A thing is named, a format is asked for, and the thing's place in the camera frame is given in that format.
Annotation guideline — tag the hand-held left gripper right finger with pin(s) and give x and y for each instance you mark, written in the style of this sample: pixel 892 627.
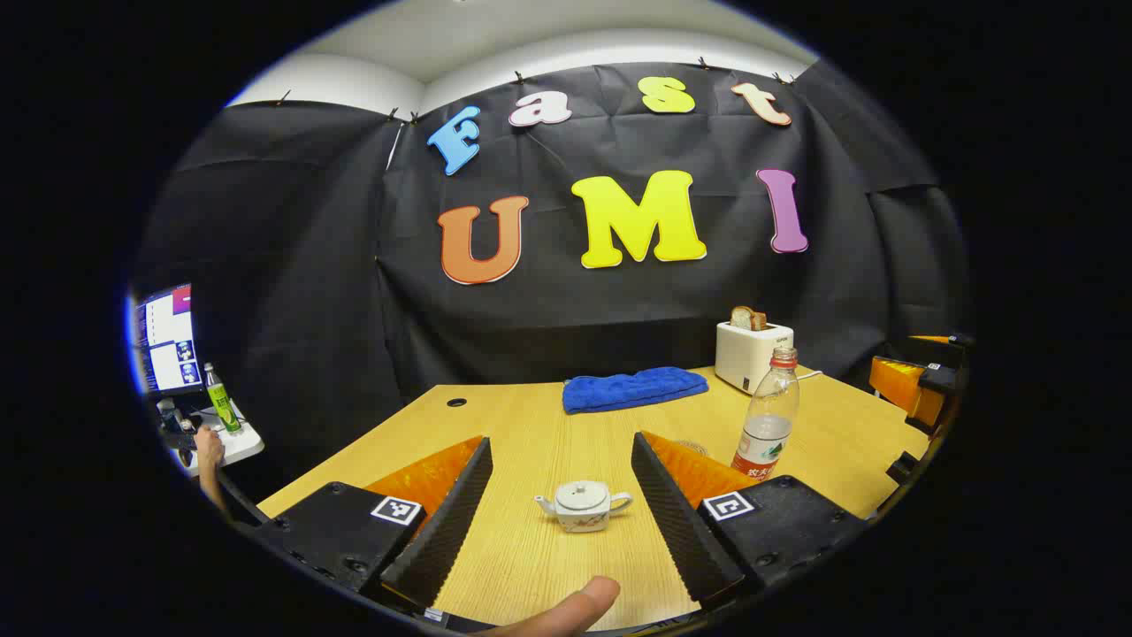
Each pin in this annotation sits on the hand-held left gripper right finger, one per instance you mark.
pixel 676 522

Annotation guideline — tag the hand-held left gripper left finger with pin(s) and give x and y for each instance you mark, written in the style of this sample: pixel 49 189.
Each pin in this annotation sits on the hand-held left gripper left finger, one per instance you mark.
pixel 447 531

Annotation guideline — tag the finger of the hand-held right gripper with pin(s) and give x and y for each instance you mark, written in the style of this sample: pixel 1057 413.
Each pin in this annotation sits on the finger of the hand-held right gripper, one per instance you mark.
pixel 902 385
pixel 959 340

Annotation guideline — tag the round brown coaster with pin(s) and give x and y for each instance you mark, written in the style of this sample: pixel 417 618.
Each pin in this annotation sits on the round brown coaster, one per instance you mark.
pixel 694 448

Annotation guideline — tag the white ceramic teacup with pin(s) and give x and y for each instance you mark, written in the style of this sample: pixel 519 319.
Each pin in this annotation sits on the white ceramic teacup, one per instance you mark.
pixel 579 522

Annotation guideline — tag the white teacup lid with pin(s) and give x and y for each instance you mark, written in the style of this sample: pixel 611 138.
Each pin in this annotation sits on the white teacup lid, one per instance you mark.
pixel 581 494

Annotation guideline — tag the clear plastic water bottle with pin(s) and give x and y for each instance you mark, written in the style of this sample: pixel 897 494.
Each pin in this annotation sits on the clear plastic water bottle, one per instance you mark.
pixel 769 416

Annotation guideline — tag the green drink bottle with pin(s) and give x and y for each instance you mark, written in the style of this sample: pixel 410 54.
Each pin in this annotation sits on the green drink bottle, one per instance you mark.
pixel 221 402

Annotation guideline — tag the blue folded towel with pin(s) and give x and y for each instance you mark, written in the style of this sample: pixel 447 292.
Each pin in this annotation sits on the blue folded towel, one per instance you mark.
pixel 632 389

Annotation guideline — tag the white toaster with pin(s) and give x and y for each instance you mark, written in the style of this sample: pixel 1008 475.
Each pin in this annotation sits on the white toaster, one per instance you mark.
pixel 747 358

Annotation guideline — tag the toasted bread slice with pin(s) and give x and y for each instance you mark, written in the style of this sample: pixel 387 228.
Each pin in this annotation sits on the toasted bread slice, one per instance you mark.
pixel 747 318

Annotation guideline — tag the small white desk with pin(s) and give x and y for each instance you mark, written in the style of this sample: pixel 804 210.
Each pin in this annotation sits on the small white desk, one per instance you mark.
pixel 239 442

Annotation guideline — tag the black backdrop cloth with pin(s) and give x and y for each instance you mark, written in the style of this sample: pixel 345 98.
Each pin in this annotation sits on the black backdrop cloth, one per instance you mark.
pixel 548 310

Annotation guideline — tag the computer monitor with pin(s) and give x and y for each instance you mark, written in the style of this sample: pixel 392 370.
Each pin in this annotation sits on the computer monitor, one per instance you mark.
pixel 168 341

